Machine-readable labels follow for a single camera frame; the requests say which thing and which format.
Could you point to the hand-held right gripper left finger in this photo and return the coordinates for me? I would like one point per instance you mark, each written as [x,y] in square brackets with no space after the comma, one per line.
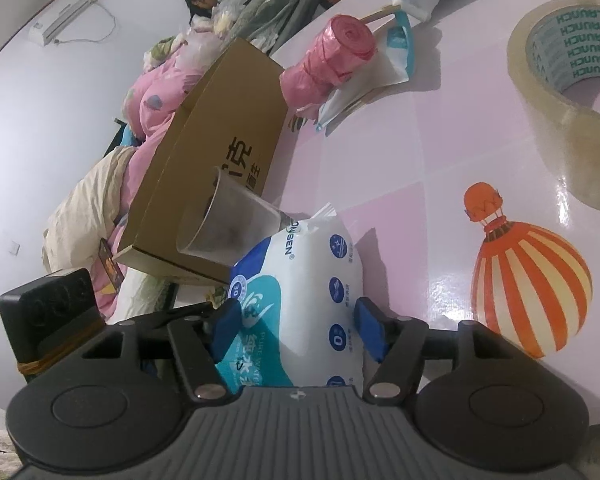
[227,325]

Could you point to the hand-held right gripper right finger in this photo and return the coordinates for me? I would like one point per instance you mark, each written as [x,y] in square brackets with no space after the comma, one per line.
[370,330]

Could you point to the white blue wet wipes pack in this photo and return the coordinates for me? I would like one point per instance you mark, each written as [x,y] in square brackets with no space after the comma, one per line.
[305,300]

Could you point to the brown cardboard box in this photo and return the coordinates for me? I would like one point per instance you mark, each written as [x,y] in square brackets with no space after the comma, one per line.
[215,110]

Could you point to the blue white face mask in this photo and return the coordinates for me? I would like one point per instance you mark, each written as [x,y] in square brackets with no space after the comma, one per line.
[392,60]

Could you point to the pink garbage bag roll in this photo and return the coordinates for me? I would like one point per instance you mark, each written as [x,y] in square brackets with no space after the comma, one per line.
[330,60]

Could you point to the clear plastic cup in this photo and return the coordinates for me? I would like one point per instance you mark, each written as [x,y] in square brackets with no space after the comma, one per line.
[230,225]

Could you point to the beige blanket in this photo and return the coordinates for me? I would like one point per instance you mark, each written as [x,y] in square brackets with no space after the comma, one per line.
[80,210]

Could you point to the pink printed tablecloth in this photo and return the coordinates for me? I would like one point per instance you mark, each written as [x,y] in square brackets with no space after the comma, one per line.
[430,160]

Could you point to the pink quilt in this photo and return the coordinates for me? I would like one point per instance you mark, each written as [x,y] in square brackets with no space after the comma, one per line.
[150,95]

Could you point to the clear packing tape roll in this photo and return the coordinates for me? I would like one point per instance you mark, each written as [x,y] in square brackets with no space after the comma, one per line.
[555,125]

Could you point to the white air conditioner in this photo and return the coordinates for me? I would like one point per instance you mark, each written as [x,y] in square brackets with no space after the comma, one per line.
[60,15]

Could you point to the clear plastic bag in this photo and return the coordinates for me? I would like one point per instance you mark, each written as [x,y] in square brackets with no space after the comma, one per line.
[225,15]

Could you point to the white wall switch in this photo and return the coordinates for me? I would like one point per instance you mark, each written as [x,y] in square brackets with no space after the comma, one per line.
[14,248]

